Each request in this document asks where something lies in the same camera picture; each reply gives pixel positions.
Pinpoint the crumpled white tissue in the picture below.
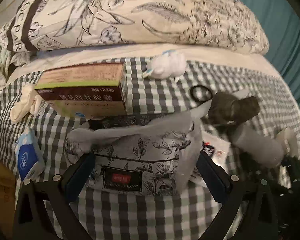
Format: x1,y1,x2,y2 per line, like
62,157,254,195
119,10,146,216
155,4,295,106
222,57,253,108
10,83,43,124

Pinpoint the floral patterned pillow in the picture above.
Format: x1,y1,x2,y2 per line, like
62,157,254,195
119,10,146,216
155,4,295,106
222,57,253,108
0,0,269,54

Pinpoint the blue tissue pack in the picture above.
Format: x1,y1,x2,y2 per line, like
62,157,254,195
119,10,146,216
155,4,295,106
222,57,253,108
14,126,45,181

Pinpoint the teal curtain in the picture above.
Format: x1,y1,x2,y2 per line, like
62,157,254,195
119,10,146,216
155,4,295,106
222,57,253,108
240,0,300,107

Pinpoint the floral tissue paper pack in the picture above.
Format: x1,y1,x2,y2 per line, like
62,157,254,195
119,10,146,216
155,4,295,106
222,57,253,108
64,112,202,196

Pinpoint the white plush toy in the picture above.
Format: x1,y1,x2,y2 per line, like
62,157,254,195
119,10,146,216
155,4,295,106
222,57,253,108
142,50,187,83

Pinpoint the white plastic bottle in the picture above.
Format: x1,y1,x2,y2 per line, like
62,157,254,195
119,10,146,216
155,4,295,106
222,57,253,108
229,124,284,168

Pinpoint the small printed sachet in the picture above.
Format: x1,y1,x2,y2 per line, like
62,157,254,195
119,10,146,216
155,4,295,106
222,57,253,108
202,132,231,169

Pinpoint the black hair tie ring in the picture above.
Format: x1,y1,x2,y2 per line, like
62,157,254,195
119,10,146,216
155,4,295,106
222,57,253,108
189,84,214,104

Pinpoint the brown medicine box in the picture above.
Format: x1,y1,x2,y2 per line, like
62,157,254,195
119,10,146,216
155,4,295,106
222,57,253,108
34,62,127,119

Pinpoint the white tape roll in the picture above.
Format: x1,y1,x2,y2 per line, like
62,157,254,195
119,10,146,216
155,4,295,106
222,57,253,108
275,127,299,157

